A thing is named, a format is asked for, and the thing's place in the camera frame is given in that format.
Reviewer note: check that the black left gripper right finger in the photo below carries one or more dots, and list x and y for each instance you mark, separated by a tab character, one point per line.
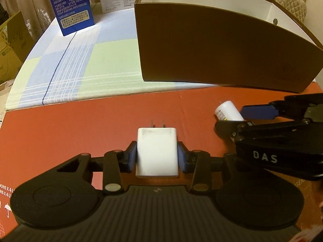
197	162

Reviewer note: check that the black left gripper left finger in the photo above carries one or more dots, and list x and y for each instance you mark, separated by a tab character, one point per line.
116	162

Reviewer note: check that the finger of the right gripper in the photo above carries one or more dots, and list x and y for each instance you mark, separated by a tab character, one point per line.
229	129
259	112

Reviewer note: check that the white pill bottle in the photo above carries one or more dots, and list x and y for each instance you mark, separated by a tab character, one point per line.
227	111

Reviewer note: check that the white USB wall charger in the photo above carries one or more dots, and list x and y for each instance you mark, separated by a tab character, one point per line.
157	155

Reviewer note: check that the red cardboard sheet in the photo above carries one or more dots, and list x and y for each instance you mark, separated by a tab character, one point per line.
52	174

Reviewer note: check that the brown cardboard storage box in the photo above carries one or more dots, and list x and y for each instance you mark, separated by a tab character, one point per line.
252	43

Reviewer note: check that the pastel checkered tablecloth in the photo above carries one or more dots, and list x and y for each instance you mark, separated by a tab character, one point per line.
99	61

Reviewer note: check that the yellow cardboard box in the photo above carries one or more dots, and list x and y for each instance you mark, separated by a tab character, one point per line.
16	44

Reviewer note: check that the tall blue milk carton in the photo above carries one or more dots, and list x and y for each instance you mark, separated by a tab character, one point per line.
72	15

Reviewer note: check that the beige patterned curtain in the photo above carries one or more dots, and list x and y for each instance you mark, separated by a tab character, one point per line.
38	14

